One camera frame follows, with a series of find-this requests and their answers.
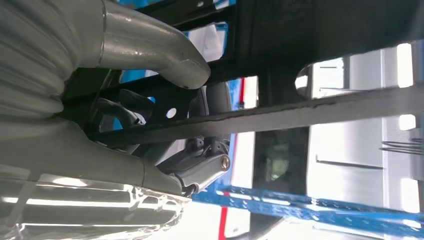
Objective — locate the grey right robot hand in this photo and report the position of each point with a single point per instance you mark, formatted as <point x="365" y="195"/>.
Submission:
<point x="82" y="159"/>

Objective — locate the red barrier belt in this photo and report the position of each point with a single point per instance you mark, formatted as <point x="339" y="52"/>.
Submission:
<point x="223" y="225"/>

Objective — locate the white car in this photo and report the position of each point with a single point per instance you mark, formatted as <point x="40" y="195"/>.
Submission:
<point x="348" y="139"/>

